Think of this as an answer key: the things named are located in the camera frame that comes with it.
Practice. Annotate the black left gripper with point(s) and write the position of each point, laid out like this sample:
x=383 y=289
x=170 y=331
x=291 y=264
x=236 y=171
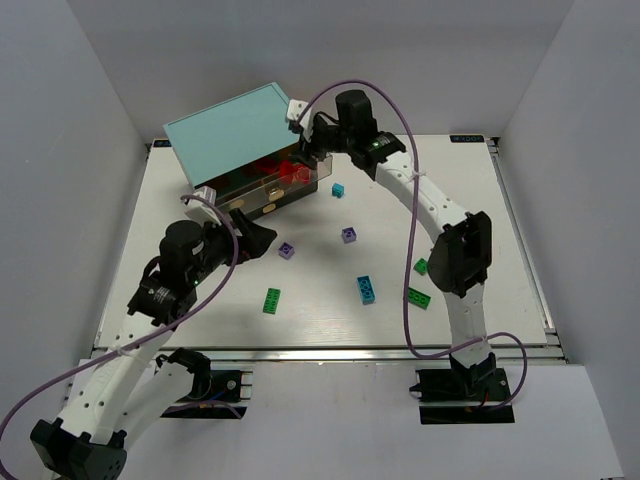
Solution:
x=238 y=238

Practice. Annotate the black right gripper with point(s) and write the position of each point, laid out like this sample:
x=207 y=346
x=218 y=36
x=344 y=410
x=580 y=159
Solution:
x=311 y=147

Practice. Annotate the transparent top drawer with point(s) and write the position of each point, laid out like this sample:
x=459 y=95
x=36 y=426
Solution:
x=246 y=188

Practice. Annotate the red arch lego piece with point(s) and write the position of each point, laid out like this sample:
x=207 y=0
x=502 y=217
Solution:
x=302 y=175

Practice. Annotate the red rectangular lego brick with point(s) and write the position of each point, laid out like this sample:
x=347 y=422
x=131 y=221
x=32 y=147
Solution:
x=267 y=166

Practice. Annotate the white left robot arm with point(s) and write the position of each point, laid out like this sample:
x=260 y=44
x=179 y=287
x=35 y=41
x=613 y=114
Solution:
x=91 y=436

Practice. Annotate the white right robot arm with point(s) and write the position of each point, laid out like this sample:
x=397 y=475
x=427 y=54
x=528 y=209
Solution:
x=462 y=241

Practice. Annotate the purple lego brick left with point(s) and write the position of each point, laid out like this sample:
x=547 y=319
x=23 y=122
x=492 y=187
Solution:
x=286 y=250

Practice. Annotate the purple lego brick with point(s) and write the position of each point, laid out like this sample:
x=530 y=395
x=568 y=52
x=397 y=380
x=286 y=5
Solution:
x=286 y=250
x=348 y=235

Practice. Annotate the small cyan lego brick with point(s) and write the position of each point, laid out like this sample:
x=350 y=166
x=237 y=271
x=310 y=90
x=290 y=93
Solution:
x=337 y=190

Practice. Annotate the teal drawer cabinet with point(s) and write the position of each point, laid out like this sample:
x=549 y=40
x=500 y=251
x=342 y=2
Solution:
x=231 y=134

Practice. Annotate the long green lego brick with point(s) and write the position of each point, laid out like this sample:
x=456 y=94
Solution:
x=271 y=301

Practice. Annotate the purple lego brick right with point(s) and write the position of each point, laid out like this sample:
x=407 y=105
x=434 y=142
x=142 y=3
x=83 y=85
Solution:
x=348 y=235

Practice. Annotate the cyan long lego brick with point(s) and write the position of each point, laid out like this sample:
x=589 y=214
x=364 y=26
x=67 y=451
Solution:
x=366 y=290

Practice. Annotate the small green lego brick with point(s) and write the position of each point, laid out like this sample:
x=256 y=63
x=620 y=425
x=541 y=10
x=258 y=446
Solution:
x=421 y=266

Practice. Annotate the green lego brick right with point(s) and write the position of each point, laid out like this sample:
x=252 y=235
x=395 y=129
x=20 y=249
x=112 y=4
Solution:
x=417 y=298

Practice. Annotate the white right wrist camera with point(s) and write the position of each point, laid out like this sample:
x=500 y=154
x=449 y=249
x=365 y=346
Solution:
x=298 y=118

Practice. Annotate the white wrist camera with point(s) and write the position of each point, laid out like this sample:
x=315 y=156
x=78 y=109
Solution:
x=197 y=204
x=298 y=118

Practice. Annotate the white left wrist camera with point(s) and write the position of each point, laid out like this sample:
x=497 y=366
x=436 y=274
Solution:
x=197 y=204

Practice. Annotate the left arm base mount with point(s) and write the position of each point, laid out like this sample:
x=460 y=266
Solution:
x=219 y=391

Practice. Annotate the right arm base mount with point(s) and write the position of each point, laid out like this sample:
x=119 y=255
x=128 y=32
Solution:
x=461 y=396

